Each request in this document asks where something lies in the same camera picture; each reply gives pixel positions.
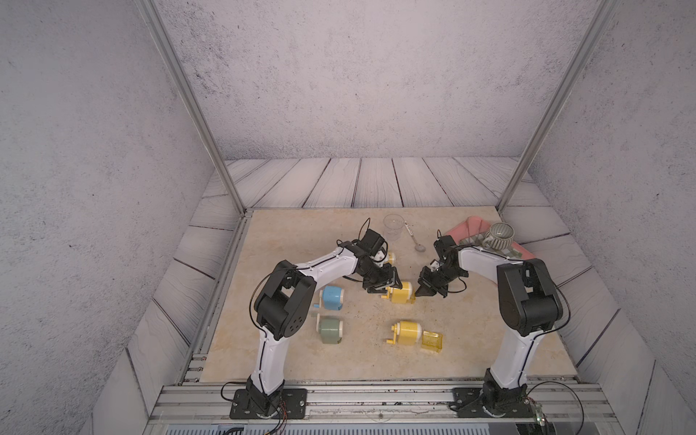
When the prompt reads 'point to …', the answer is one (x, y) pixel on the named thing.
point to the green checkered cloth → (477, 241)
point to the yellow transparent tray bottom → (431, 342)
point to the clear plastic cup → (393, 226)
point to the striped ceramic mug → (500, 236)
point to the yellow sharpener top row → (391, 257)
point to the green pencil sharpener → (330, 329)
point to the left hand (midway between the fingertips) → (400, 289)
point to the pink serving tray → (474, 227)
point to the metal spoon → (419, 247)
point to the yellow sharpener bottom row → (406, 333)
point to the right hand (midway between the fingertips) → (415, 291)
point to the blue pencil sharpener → (333, 297)
